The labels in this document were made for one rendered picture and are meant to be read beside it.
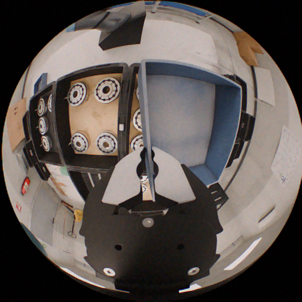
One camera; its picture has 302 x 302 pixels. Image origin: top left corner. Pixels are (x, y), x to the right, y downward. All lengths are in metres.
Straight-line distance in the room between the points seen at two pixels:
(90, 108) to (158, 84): 0.34
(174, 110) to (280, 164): 2.95
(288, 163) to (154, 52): 3.07
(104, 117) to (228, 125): 0.41
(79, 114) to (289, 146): 3.24
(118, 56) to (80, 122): 0.39
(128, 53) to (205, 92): 0.48
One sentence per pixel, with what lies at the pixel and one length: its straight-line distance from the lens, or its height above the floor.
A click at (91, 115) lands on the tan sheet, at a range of 0.45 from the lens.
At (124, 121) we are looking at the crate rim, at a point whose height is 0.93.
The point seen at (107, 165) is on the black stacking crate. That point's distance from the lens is 0.44.
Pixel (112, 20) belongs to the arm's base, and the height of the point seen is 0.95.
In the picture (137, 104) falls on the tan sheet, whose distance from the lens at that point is 0.40.
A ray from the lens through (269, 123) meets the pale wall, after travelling 2.99.
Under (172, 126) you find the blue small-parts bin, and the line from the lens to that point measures 0.18.
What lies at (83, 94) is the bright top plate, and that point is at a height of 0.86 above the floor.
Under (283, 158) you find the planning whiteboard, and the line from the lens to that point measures 2.96.
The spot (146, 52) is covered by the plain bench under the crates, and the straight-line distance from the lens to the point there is 0.60.
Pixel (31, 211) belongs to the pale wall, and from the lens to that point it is 3.27.
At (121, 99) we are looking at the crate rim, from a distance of 0.30.
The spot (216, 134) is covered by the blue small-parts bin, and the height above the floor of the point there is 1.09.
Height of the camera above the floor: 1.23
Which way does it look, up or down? 57 degrees down
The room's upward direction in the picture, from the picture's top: 163 degrees clockwise
